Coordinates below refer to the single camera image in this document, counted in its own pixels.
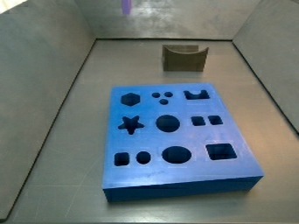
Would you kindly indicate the purple double-square block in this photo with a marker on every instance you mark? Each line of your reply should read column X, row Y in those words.
column 126, row 6

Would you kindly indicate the dark olive arch block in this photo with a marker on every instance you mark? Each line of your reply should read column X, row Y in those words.
column 183, row 58

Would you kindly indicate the blue shape sorter board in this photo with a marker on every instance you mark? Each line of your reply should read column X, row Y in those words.
column 174, row 144

